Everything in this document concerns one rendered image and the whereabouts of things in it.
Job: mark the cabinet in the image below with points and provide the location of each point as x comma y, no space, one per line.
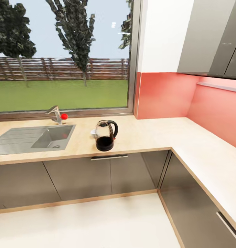
209,47
198,220
26,184

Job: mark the fixed window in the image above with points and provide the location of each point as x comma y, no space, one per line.
81,55

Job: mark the drop in sink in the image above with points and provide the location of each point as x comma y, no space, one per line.
39,138

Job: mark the electric kettle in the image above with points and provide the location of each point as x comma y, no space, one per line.
105,135

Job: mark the countertop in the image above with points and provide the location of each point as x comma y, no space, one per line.
133,136
208,158

